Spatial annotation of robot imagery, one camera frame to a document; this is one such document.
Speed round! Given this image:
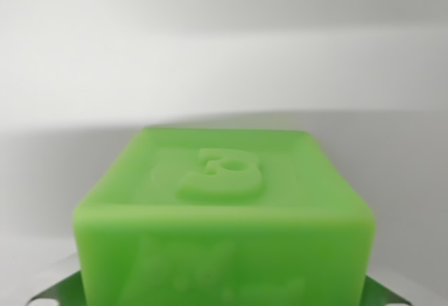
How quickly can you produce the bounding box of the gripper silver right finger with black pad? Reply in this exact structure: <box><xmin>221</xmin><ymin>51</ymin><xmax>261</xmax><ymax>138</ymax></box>
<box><xmin>360</xmin><ymin>274</ymin><xmax>416</xmax><ymax>306</ymax></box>

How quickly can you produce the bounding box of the green embossed cube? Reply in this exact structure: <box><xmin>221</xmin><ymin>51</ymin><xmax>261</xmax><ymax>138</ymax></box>
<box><xmin>72</xmin><ymin>127</ymin><xmax>377</xmax><ymax>306</ymax></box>

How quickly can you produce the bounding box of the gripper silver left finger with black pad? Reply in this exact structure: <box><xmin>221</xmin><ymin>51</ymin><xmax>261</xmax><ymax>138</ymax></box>
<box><xmin>26</xmin><ymin>251</ymin><xmax>85</xmax><ymax>306</ymax></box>

